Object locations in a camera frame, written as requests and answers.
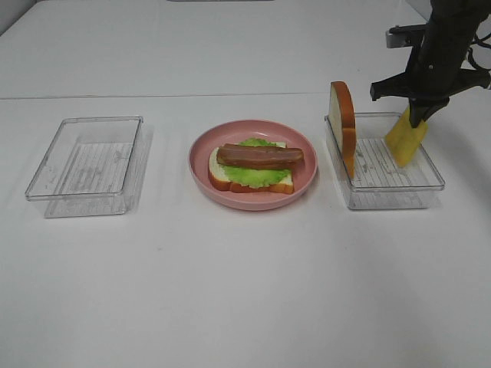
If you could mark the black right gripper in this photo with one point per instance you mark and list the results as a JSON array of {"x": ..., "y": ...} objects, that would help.
[{"x": 434, "y": 71}]

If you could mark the yellow cheese slice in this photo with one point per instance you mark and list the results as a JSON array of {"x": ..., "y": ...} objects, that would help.
[{"x": 403, "y": 140}]

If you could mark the bread slice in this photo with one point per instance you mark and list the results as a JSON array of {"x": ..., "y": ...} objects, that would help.
[
  {"x": 342, "y": 120},
  {"x": 218, "y": 174}
]

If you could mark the green lettuce leaf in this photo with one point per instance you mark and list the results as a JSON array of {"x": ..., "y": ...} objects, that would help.
[{"x": 253, "y": 176}]

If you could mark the bacon strip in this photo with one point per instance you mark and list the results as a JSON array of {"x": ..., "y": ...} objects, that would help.
[{"x": 259, "y": 157}]

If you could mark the right clear plastic tray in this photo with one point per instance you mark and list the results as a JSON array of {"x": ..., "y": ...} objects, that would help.
[{"x": 378, "y": 182}]

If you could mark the clear plastic tray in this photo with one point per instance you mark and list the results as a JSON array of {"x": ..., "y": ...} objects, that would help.
[
  {"x": 93, "y": 166},
  {"x": 378, "y": 182}
]

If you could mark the pink round plate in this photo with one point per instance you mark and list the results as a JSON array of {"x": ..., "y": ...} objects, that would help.
[{"x": 237, "y": 131}]

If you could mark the left clear plastic tray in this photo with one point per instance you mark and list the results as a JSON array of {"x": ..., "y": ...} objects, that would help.
[{"x": 93, "y": 166}]

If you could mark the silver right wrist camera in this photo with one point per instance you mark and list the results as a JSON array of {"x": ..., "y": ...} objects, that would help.
[{"x": 405, "y": 36}]

